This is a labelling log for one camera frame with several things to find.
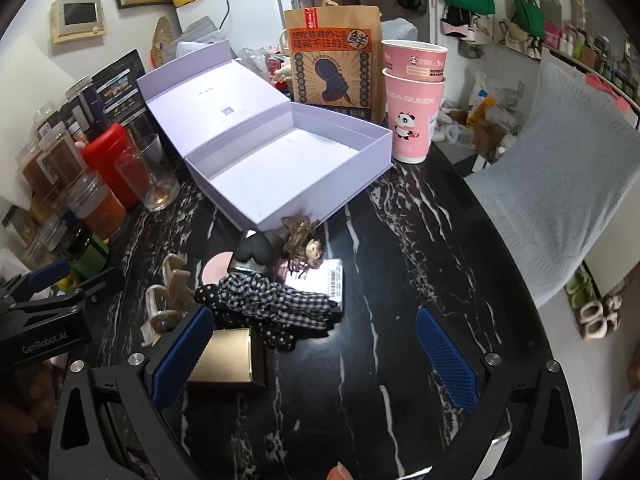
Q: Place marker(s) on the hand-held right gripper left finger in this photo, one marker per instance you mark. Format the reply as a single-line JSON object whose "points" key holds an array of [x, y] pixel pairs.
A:
{"points": [[182, 355]]}

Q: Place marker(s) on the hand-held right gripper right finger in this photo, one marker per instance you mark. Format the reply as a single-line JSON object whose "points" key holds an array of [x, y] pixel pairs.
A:
{"points": [[445, 355]]}

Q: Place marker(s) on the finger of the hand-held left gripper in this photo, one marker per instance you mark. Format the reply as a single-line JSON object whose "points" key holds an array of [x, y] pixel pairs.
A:
{"points": [[47, 272], [97, 285]]}

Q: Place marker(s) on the gold box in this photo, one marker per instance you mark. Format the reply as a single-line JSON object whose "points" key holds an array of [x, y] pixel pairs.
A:
{"points": [[230, 360]]}

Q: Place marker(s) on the pink round compact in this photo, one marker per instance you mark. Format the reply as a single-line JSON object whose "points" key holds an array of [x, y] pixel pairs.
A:
{"points": [[217, 270]]}

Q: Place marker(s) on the polka dot scrunchie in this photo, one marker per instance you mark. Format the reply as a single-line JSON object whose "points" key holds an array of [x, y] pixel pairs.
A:
{"points": [[277, 337]]}

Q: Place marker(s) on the gingham scrunchie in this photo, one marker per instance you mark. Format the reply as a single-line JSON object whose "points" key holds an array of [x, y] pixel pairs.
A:
{"points": [[280, 300]]}

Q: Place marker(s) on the black heart perfume bottle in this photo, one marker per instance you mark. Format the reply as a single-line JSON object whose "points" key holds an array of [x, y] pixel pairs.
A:
{"points": [[255, 252]]}

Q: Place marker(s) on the small lavender barcode box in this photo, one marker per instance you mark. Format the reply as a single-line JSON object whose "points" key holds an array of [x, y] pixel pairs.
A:
{"points": [[320, 280]]}

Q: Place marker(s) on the gold hair claw clip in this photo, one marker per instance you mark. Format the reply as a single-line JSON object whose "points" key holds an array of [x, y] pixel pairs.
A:
{"points": [[300, 237]]}

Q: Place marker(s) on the lavender gift box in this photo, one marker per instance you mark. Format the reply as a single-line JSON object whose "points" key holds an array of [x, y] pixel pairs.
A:
{"points": [[280, 160]]}

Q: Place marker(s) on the person's left hand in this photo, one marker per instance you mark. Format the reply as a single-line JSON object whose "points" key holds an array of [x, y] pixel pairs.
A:
{"points": [[30, 395]]}

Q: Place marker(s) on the person's right hand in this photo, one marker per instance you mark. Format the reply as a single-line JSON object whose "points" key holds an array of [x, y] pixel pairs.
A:
{"points": [[339, 473]]}

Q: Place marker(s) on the green jar with black lid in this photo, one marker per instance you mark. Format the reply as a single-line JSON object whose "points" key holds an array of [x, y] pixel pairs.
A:
{"points": [[85, 255]]}

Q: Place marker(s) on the clear jar with blue label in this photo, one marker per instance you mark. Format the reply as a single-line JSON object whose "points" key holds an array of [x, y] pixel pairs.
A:
{"points": [[50, 227]]}

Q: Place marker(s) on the orange label jar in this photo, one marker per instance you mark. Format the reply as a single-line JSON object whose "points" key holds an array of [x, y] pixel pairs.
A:
{"points": [[97, 207]]}

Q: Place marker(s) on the brown spice jar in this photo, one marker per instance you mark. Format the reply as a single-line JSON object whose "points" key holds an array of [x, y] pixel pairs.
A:
{"points": [[62, 155], [30, 170]]}

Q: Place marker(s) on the clear drinking glass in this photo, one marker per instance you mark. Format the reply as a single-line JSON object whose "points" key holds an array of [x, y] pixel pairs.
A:
{"points": [[150, 175]]}

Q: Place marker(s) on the red canister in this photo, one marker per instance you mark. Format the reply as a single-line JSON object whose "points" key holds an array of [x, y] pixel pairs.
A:
{"points": [[112, 160]]}

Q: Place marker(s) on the green slippers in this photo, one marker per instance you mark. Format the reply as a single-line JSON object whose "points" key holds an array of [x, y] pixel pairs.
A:
{"points": [[580, 285]]}

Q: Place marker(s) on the small clear-lid jar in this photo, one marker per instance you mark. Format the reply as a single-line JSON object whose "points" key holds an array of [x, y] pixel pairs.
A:
{"points": [[47, 120]]}

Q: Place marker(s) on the white slippers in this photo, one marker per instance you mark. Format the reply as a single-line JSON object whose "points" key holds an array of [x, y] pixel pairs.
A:
{"points": [[597, 320]]}

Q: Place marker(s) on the dark jar with clear lid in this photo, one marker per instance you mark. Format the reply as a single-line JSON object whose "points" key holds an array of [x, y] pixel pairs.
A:
{"points": [[82, 97]]}

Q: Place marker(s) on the black printed packet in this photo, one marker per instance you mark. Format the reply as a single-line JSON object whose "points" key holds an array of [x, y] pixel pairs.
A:
{"points": [[117, 85]]}

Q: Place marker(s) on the grey covered chair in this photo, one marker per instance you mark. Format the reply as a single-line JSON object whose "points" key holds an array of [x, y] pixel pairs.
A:
{"points": [[555, 175]]}

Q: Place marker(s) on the cardboard box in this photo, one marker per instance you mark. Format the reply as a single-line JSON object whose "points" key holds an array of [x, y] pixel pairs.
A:
{"points": [[487, 140]]}

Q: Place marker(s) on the pink panda paper cup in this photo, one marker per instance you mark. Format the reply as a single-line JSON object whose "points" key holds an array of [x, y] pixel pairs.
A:
{"points": [[412, 120], [414, 60]]}

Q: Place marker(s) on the woven straw fan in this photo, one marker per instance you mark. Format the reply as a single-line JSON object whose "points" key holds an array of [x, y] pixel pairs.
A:
{"points": [[162, 37]]}

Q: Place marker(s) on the grey plastic bag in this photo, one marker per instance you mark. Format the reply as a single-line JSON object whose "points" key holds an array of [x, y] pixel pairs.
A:
{"points": [[200, 30]]}

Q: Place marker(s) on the white refrigerator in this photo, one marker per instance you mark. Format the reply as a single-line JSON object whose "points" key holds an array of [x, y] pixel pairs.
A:
{"points": [[250, 15]]}

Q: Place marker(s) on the brown paper bag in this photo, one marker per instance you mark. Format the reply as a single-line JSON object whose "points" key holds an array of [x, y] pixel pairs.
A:
{"points": [[332, 60]]}

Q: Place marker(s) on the wall intercom panel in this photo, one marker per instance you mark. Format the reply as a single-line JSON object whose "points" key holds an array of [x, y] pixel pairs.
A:
{"points": [[77, 17]]}

